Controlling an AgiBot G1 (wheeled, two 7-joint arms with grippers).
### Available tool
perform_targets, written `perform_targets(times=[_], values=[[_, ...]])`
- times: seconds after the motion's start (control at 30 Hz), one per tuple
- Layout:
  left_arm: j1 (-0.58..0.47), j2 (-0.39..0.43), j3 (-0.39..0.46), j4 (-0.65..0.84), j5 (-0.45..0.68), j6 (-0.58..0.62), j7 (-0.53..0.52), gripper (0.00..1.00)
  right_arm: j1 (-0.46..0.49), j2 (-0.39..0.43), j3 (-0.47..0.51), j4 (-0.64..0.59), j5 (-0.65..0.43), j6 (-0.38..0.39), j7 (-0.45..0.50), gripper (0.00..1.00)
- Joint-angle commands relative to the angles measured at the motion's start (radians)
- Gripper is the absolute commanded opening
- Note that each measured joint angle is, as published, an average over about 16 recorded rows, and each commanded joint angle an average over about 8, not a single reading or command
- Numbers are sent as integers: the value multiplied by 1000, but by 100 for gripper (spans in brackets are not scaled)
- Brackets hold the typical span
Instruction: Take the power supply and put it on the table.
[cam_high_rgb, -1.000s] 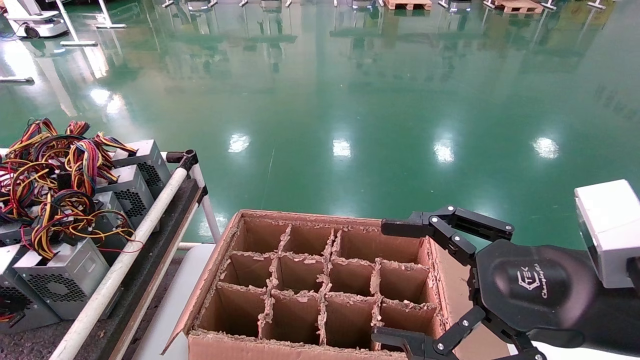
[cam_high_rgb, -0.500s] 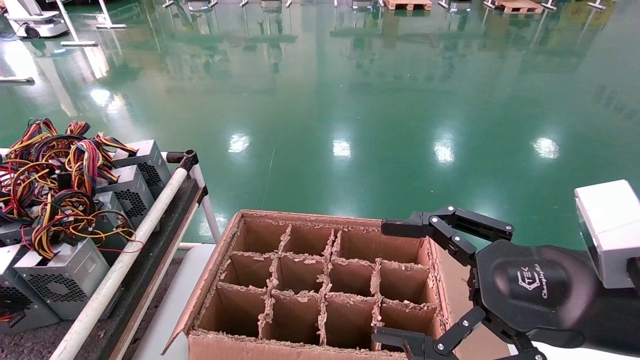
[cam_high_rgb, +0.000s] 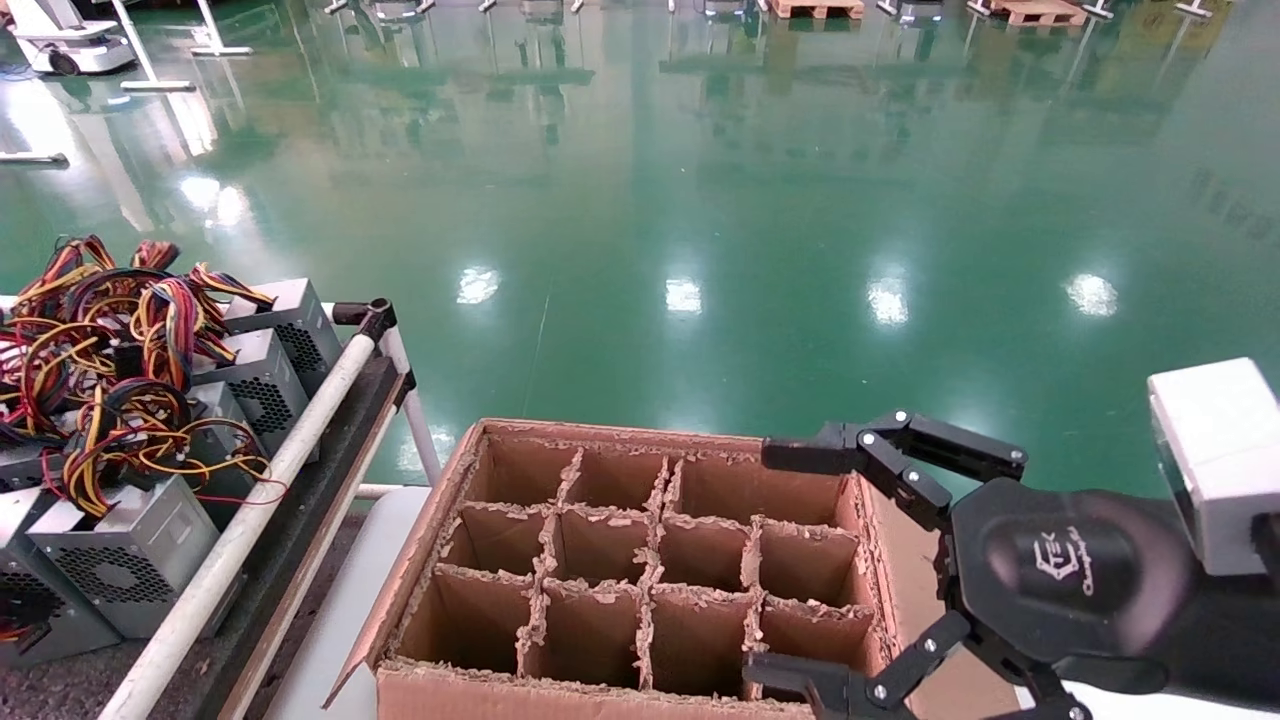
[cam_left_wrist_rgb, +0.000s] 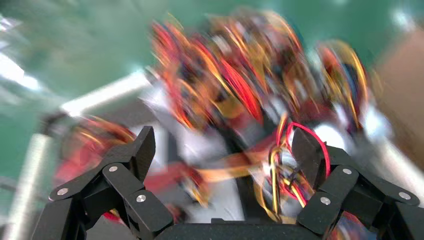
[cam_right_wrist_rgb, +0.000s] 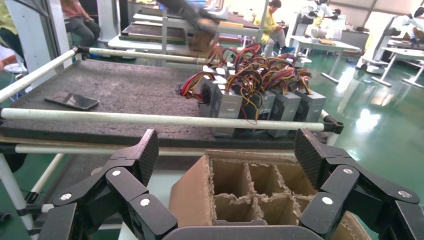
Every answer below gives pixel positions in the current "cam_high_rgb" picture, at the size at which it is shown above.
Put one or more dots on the white stand leg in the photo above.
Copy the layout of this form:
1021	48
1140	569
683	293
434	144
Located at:
150	70
215	40

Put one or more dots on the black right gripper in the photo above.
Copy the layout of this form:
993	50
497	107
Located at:
1070	570

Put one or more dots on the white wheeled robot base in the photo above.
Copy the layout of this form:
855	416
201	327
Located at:
70	45

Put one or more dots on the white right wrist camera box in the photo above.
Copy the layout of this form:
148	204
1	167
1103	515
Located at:
1215	460

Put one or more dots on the white pipe leg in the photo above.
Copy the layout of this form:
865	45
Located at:
422	440

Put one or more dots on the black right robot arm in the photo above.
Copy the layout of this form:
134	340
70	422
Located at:
1230	640

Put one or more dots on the black pipe connector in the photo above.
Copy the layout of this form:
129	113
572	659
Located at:
375	318

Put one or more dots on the wooden pallet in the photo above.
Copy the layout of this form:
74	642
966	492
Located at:
1035	12
815	8

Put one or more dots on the grey floor bar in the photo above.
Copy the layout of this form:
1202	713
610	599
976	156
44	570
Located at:
35	159

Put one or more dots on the grey power supply unit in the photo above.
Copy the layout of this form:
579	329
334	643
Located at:
50	620
265	385
15	468
300	340
130	560
225	405

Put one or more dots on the cardboard box with dividers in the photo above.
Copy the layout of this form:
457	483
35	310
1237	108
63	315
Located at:
600	630

